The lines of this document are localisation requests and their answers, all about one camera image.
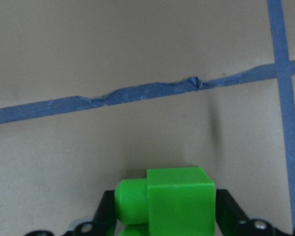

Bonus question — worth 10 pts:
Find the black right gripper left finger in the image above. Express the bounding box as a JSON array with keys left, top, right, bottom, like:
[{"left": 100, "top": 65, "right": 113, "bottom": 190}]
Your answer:
[{"left": 92, "top": 190, "right": 117, "bottom": 236}]

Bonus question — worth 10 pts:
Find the green toy block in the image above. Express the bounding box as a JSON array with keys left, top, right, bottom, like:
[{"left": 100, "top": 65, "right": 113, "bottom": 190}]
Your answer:
[{"left": 114, "top": 167, "right": 215, "bottom": 236}]

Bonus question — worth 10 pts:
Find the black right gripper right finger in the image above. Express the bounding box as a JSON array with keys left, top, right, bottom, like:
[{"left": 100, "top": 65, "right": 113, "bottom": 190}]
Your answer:
[{"left": 215, "top": 189, "right": 249, "bottom": 236}]

